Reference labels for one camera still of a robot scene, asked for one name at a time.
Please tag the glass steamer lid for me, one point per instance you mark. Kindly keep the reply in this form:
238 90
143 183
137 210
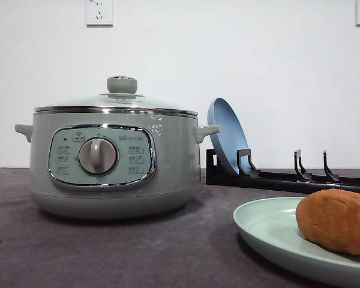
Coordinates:
120 97

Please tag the green plate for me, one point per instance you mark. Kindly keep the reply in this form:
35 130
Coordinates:
270 227

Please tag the brown potato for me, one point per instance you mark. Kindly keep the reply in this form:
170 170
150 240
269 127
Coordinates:
331 217

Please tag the blue plate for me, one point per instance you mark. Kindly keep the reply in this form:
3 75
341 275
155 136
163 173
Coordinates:
233 134

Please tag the green electric steamer pot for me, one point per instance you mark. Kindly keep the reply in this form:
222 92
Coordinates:
115 166

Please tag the black plate rack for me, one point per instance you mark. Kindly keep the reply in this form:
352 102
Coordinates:
300 181

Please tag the white wall socket left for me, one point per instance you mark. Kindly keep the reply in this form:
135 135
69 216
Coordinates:
99 14

